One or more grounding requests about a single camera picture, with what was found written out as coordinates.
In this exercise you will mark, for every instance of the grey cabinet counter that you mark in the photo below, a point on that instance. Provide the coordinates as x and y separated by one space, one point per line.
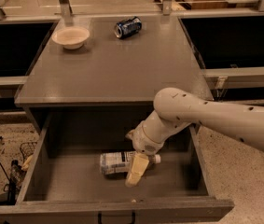
107 70

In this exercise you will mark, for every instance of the metal railing frame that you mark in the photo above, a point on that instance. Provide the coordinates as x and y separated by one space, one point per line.
67 10

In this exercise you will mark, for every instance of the black wire basket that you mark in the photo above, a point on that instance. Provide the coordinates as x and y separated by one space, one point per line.
27 149

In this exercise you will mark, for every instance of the open grey top drawer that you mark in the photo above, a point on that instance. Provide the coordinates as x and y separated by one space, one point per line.
64 184

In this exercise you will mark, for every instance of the white paper bowl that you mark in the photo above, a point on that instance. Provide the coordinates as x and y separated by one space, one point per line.
71 37

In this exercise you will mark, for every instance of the clear plastic water bottle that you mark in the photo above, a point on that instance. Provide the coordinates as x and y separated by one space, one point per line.
119 162

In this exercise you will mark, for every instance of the blue soda can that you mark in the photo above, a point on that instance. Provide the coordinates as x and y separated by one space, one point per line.
127 27

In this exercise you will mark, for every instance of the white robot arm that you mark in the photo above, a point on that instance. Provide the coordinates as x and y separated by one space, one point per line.
174 110

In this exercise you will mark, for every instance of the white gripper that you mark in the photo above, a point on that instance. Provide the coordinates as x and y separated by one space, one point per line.
143 141

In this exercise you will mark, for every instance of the black drawer handle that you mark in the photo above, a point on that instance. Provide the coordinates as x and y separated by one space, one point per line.
104 218

